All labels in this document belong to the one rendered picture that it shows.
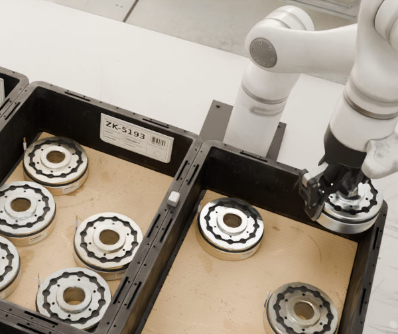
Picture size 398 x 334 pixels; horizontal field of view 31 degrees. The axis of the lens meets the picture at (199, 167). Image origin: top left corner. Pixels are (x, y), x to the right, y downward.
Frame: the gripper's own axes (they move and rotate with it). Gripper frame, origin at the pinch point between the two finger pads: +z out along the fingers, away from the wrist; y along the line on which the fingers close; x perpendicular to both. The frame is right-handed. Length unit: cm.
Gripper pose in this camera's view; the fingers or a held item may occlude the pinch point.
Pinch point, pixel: (328, 201)
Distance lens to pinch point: 98.2
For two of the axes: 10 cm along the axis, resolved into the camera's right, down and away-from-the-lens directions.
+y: -8.4, 3.1, -4.4
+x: 5.2, 6.8, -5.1
